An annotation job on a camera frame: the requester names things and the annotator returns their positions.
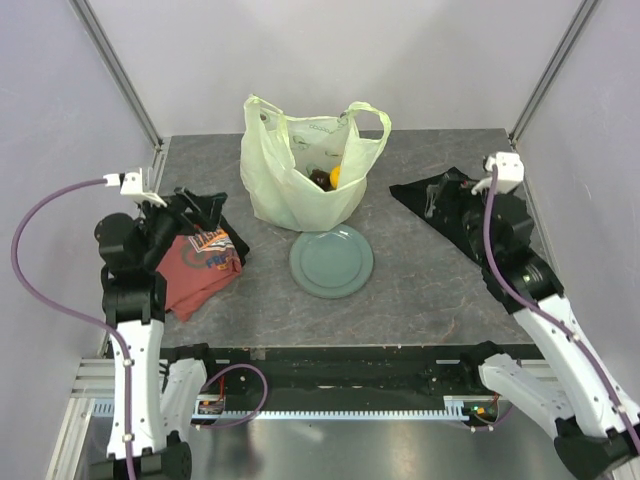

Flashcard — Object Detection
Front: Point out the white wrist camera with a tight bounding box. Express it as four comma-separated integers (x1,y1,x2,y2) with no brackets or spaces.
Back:
103,167,167,207
471,152,525,195

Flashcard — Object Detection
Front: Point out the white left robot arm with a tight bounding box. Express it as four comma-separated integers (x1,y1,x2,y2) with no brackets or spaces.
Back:
88,189,227,479

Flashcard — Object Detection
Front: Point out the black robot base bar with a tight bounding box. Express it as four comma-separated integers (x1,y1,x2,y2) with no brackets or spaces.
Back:
160,341,543,396

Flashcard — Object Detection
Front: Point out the grey slotted cable duct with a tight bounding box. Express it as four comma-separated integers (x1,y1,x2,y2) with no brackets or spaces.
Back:
91,389,497,424

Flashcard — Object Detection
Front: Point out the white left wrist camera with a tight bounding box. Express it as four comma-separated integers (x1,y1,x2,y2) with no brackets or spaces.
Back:
103,167,167,207

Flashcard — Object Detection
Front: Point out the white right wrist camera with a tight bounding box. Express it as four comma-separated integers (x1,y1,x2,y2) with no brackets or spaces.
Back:
471,152,525,195

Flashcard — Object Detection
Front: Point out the grey green plate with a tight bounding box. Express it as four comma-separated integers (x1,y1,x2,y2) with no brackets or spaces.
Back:
289,224,374,299

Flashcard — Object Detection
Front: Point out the left aluminium frame post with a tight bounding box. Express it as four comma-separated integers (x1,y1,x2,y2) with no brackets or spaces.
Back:
69,0,166,151

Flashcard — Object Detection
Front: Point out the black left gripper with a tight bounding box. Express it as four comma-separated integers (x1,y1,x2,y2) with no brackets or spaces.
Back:
137,186,225,270

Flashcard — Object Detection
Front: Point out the black folded cloth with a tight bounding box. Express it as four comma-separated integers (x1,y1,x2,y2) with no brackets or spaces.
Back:
388,166,501,281

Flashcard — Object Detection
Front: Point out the aluminium corner frame rail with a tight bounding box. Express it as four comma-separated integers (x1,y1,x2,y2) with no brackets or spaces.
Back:
508,0,601,148

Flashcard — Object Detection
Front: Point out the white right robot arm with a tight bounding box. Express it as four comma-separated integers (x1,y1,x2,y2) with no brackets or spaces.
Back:
400,167,639,479

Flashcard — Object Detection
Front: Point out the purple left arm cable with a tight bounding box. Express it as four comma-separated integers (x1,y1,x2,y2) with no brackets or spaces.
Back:
10,177,271,480

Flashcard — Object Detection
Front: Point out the light green plastic bag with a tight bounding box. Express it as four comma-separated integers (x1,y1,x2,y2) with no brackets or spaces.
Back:
240,95,392,232

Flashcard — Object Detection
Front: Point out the red printed t-shirt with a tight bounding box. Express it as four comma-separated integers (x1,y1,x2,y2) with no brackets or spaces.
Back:
157,217,250,322

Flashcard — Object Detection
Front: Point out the yellow lemon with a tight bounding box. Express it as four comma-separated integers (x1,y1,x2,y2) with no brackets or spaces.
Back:
329,166,341,189

